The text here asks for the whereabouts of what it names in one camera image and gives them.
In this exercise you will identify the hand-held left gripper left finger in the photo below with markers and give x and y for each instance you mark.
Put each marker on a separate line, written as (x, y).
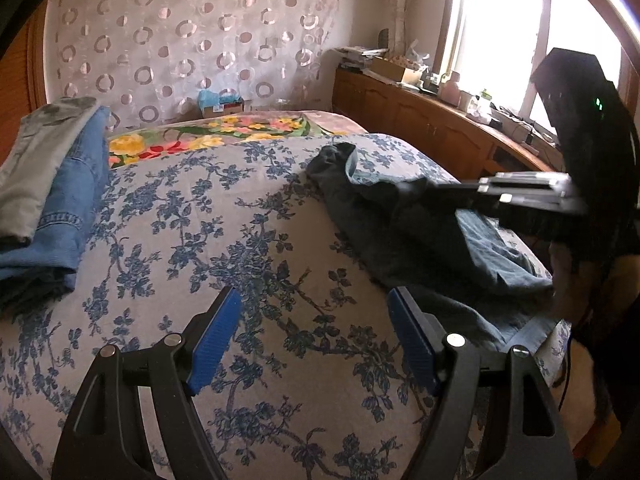
(215, 340)

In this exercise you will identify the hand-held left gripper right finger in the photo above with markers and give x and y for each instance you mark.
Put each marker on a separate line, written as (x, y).
(412, 340)

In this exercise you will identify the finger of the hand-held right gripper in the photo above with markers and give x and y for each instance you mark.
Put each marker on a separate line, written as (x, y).
(540, 205)
(520, 182)

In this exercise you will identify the blue-grey pants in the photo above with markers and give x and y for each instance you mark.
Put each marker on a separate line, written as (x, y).
(400, 240)

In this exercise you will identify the grey-green pants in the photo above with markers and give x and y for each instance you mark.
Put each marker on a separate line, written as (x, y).
(35, 160)

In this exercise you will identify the blue floral bed sheet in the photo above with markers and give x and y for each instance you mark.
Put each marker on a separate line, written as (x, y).
(200, 240)

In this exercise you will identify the wooden sideboard cabinet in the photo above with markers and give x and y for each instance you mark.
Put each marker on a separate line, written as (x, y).
(425, 120)

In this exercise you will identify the window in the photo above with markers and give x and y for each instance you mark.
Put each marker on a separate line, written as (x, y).
(500, 35)

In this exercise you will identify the cardboard box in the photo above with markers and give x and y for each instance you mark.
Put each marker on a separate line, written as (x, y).
(395, 67)

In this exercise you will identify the blue denim jeans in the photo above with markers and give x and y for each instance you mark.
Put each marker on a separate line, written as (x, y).
(65, 210)

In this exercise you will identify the stack of papers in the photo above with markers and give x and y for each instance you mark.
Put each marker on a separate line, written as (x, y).
(360, 55)

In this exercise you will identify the colourful flowered blanket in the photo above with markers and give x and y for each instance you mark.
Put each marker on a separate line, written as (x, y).
(200, 135)

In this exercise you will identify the patterned window curtain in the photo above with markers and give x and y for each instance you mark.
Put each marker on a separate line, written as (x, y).
(405, 5)

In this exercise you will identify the tissue box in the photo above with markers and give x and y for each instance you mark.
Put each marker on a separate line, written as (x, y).
(220, 105)

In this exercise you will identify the sheer circle-patterned curtain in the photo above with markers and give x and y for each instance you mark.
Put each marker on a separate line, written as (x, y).
(200, 35)

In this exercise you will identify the wooden wardrobe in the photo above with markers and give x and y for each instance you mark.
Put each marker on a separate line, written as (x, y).
(20, 85)

